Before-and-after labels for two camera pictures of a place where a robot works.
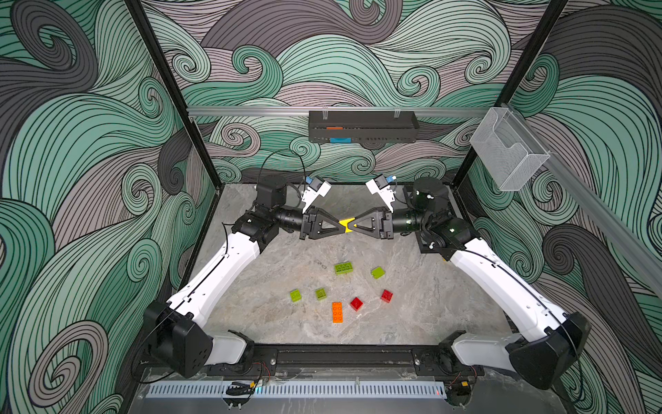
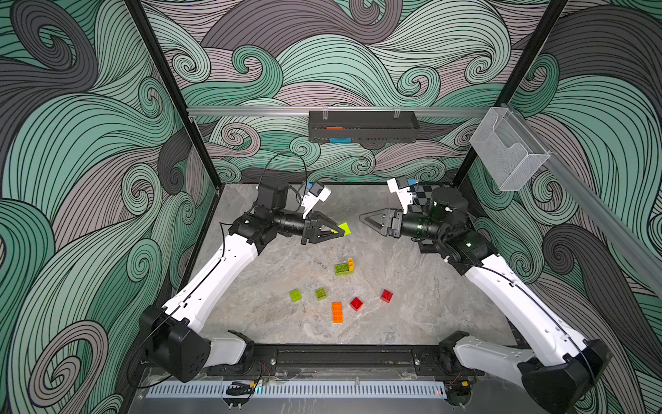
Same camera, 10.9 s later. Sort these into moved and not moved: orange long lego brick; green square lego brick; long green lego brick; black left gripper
Moved: green square lego brick
Not moved: orange long lego brick; long green lego brick; black left gripper
